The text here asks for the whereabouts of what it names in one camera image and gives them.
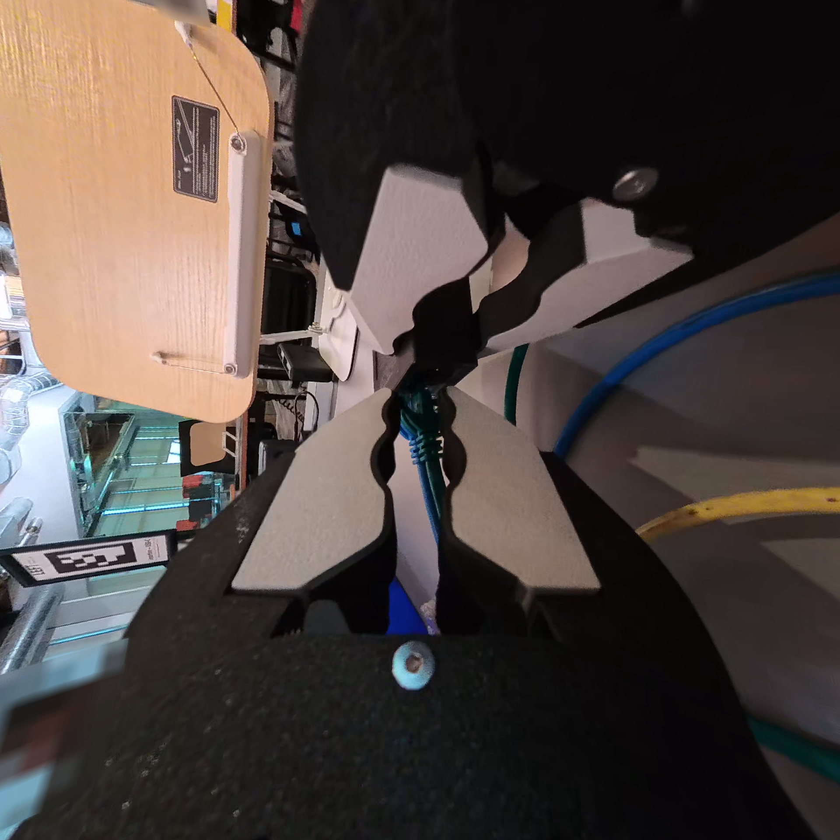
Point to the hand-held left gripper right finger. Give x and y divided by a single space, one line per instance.
518 512

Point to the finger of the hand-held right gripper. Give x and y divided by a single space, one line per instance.
604 262
420 236

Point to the small black box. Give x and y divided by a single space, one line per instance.
302 364

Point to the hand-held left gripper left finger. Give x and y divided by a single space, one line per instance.
315 512

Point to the wooden stand board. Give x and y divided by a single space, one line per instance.
98 229

